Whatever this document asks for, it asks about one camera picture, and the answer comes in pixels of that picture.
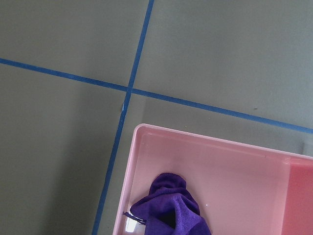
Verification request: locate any purple cloth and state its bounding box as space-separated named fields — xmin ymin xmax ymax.
xmin=124 ymin=173 xmax=211 ymax=235

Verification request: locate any pink plastic bin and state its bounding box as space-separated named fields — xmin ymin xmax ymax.
xmin=113 ymin=124 xmax=313 ymax=235

